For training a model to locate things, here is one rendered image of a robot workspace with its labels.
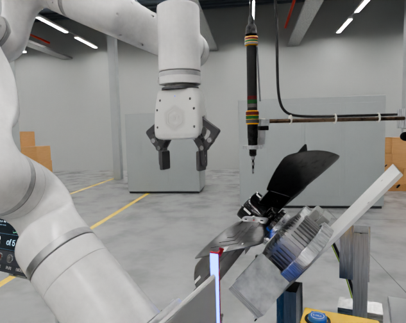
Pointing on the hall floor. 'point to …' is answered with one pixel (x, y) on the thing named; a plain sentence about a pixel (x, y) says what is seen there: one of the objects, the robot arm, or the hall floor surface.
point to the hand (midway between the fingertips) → (182, 164)
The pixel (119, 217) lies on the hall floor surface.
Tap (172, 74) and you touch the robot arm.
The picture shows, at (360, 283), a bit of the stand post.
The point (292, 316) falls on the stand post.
